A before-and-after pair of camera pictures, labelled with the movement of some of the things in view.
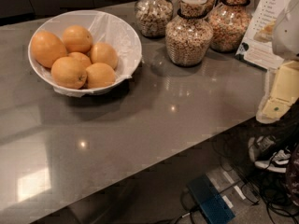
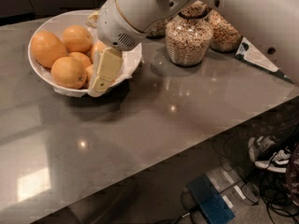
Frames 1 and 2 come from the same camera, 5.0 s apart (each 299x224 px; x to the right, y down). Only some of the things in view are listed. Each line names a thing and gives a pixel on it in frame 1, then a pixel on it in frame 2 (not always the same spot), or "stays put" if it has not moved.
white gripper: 287,35 → 116,25
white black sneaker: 277,163 stays put
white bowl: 103,26 stays put
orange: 68,72 stays put
